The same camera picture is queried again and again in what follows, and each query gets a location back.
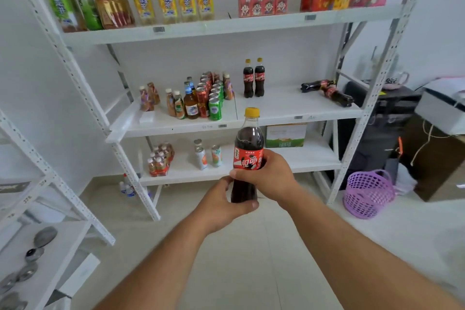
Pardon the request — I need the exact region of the person's right hand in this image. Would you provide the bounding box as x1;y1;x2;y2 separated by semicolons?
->
229;149;302;209

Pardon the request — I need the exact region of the person's left hand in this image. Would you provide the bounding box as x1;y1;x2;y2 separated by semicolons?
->
196;176;259;236

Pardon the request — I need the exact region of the cola bottle front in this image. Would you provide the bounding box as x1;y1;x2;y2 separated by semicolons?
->
231;107;266;204
319;85;355;108

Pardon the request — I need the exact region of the cola bottle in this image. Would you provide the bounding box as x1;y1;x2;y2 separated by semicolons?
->
254;57;266;98
231;107;266;204
300;79;337;93
242;59;255;99
319;85;355;108

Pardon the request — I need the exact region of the white metal shelf rack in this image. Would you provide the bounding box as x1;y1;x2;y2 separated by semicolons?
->
7;0;435;222

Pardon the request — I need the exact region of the person's left forearm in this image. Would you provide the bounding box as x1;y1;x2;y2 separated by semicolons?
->
93;217;220;310

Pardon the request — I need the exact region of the person's right forearm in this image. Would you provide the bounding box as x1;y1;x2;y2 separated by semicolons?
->
278;188;465;310

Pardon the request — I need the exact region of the purple plastic basket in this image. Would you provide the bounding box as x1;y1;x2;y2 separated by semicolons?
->
342;170;397;220

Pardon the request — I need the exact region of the green white carton box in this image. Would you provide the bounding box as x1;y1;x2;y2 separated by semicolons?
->
264;123;308;149

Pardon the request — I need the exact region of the white bottle silver cap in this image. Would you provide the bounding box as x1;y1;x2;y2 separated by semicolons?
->
193;139;209;171

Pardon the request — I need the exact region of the wrapped pack of small bottles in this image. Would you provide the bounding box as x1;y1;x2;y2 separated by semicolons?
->
147;143;176;178

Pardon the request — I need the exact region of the black cabinet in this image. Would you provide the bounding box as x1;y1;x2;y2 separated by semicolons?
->
336;82;422;180

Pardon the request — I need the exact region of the small white cap bottle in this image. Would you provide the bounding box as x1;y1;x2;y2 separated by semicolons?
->
165;88;178;117
172;90;186;120

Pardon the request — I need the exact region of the white plastic bag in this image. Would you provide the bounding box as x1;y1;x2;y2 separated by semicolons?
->
394;163;419;196

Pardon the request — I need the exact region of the brown coffee bottle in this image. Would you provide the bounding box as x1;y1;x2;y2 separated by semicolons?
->
139;85;155;112
147;82;161;106

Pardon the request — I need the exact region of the white metal storage rack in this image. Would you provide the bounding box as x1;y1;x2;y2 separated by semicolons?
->
0;109;116;310

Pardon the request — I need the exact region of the brown wooden cabinet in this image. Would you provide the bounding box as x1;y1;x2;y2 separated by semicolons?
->
399;113;465;202

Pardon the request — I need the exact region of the white printer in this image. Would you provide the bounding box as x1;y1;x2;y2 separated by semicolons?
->
415;78;465;136

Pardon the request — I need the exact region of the group of metal lids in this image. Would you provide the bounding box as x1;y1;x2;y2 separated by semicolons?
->
0;226;59;310

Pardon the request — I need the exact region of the wrapped pack of tea bottles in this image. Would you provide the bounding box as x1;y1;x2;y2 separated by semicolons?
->
93;0;136;30

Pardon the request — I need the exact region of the pink handled mug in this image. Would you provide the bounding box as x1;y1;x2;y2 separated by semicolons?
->
383;71;410;91

